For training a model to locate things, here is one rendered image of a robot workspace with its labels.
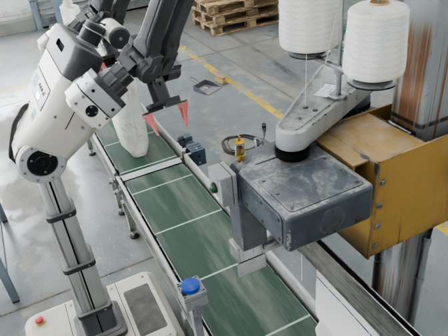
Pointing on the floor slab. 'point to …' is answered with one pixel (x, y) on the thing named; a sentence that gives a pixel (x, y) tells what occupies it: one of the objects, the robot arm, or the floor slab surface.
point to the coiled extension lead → (241, 137)
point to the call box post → (197, 322)
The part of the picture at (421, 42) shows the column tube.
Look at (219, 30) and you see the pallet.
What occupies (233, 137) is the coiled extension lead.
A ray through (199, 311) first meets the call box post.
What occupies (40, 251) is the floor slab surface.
